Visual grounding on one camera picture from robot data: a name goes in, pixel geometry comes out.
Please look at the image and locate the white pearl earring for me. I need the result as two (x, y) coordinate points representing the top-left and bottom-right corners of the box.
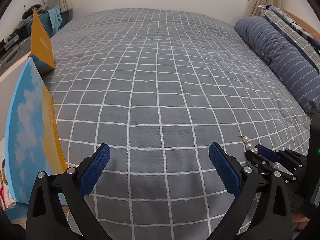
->
(239, 135), (259, 154)

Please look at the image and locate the person's right hand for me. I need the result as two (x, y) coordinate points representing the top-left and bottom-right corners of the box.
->
(292, 213), (310, 230)

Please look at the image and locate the blue and yellow gift box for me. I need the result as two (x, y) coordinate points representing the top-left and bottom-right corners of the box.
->
(1, 11), (67, 224)

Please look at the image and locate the blue striped rolled duvet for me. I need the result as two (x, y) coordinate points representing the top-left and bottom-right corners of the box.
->
(234, 16), (319, 114)

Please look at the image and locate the grey checked pillow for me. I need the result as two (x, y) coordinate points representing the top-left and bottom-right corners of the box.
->
(260, 10), (319, 72)

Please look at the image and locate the grey checked bed sheet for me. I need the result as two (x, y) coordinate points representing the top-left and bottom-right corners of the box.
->
(44, 9), (310, 239)

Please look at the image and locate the wooden headboard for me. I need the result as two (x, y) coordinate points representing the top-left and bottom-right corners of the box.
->
(283, 9), (320, 40)

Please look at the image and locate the dark patterned pillow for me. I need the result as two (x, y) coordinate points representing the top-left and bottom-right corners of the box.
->
(260, 4), (319, 50)

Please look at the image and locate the grey hard case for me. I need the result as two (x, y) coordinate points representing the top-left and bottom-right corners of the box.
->
(0, 37), (31, 75)

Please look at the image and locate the light blue cloth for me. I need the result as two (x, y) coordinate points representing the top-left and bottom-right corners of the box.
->
(47, 6), (62, 35)

